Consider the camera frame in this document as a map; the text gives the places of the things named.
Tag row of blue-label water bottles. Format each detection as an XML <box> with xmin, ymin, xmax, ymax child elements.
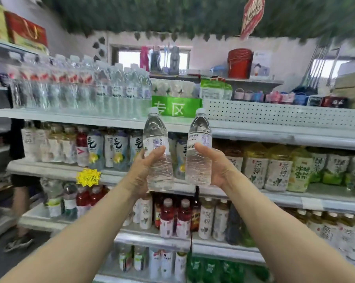
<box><xmin>94</xmin><ymin>61</ymin><xmax>153</xmax><ymax>119</ymax></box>

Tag row of mixed juice bottles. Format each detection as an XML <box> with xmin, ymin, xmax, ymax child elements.
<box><xmin>41</xmin><ymin>178</ymin><xmax>111</xmax><ymax>220</ymax></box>

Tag yellow starburst price tag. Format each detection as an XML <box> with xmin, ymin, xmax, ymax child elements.
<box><xmin>76</xmin><ymin>168</ymin><xmax>102</xmax><ymax>187</ymax></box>

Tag person's right hand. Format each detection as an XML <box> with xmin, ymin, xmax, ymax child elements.
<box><xmin>194</xmin><ymin>142</ymin><xmax>243</xmax><ymax>192</ymax></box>

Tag red hanging sign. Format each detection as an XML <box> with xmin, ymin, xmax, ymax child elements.
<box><xmin>240</xmin><ymin>0</ymin><xmax>266</xmax><ymax>41</ymax></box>

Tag row of small pastel cups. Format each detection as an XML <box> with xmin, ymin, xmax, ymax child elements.
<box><xmin>233</xmin><ymin>88</ymin><xmax>309</xmax><ymax>106</ymax></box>

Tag white metal shelf unit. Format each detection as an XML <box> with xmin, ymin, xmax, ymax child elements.
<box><xmin>0</xmin><ymin>98</ymin><xmax>355</xmax><ymax>283</ymax></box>

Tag white printed box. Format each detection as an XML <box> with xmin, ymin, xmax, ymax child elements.
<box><xmin>250</xmin><ymin>51</ymin><xmax>273</xmax><ymax>80</ymax></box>

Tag green shelf sign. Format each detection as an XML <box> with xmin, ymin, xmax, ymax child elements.
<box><xmin>151</xmin><ymin>96</ymin><xmax>203</xmax><ymax>118</ymax></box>

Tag green artificial leaf garland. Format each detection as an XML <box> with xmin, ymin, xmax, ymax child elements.
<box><xmin>40</xmin><ymin>0</ymin><xmax>355</xmax><ymax>46</ymax></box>

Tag stack of red buckets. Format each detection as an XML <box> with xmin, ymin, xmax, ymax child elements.
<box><xmin>227</xmin><ymin>48</ymin><xmax>253</xmax><ymax>79</ymax></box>

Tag stack of cardboard boxes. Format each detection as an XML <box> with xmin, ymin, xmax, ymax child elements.
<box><xmin>332</xmin><ymin>60</ymin><xmax>355</xmax><ymax>110</ymax></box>

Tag row of green tea bottles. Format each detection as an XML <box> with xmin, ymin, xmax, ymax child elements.
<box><xmin>217</xmin><ymin>141</ymin><xmax>355</xmax><ymax>194</ymax></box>

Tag clear water bottle blue label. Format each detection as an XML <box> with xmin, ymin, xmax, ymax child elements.
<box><xmin>184</xmin><ymin>108</ymin><xmax>213</xmax><ymax>186</ymax></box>

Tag person's right forearm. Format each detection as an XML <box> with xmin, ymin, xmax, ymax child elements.
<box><xmin>223</xmin><ymin>177</ymin><xmax>355</xmax><ymax>283</ymax></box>

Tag row of red-label water bottles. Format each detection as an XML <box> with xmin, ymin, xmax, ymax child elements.
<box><xmin>7</xmin><ymin>54</ymin><xmax>97</xmax><ymax>111</ymax></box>

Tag row of small white bottles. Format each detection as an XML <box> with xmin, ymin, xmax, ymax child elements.
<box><xmin>118</xmin><ymin>245</ymin><xmax>187</xmax><ymax>282</ymax></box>

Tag dark spray bottle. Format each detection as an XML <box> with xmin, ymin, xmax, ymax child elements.
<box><xmin>150</xmin><ymin>45</ymin><xmax>161</xmax><ymax>73</ymax></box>

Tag row of green soda bottles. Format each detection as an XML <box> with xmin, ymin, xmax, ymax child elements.
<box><xmin>186</xmin><ymin>253</ymin><xmax>271</xmax><ymax>283</ymax></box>

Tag bundle of mop handles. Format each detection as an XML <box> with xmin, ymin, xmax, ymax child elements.
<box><xmin>295</xmin><ymin>44</ymin><xmax>341</xmax><ymax>95</ymax></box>

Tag clear water bottle white label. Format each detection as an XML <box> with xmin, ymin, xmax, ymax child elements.
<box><xmin>142</xmin><ymin>107</ymin><xmax>174</xmax><ymax>192</ymax></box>

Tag pack of white tissue packets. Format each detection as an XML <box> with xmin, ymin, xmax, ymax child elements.
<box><xmin>151</xmin><ymin>78</ymin><xmax>195</xmax><ymax>98</ymax></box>

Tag red drink bottle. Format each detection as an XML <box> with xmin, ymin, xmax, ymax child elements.
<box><xmin>176</xmin><ymin>198</ymin><xmax>193</xmax><ymax>240</ymax></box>
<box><xmin>160</xmin><ymin>198</ymin><xmax>175</xmax><ymax>239</ymax></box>

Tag pink bottle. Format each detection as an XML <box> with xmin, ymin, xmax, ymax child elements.
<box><xmin>140</xmin><ymin>46</ymin><xmax>149</xmax><ymax>72</ymax></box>

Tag green and white packets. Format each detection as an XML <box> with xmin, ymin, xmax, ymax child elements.
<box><xmin>199</xmin><ymin>77</ymin><xmax>233</xmax><ymax>100</ymax></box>

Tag row of pale flavoured drink bottles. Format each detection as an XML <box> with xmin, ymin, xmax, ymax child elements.
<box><xmin>20</xmin><ymin>121</ymin><xmax>144</xmax><ymax>172</ymax></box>

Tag red gift box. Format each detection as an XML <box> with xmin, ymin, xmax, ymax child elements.
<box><xmin>4</xmin><ymin>11</ymin><xmax>49</xmax><ymax>47</ymax></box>

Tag row of amber tea bottles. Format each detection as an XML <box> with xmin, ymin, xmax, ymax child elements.
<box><xmin>292</xmin><ymin>209</ymin><xmax>355</xmax><ymax>264</ymax></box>

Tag row of white-label tea bottles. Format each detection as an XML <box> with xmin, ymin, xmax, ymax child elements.
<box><xmin>123</xmin><ymin>193</ymin><xmax>244</xmax><ymax>245</ymax></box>

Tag grey bottle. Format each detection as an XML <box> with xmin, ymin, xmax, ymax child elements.
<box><xmin>169</xmin><ymin>46</ymin><xmax>181</xmax><ymax>75</ymax></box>

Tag person's left hand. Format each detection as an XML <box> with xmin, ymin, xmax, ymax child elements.
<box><xmin>122</xmin><ymin>145</ymin><xmax>167</xmax><ymax>201</ymax></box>

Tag person's left forearm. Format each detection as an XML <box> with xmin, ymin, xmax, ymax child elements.
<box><xmin>0</xmin><ymin>183</ymin><xmax>144</xmax><ymax>283</ymax></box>

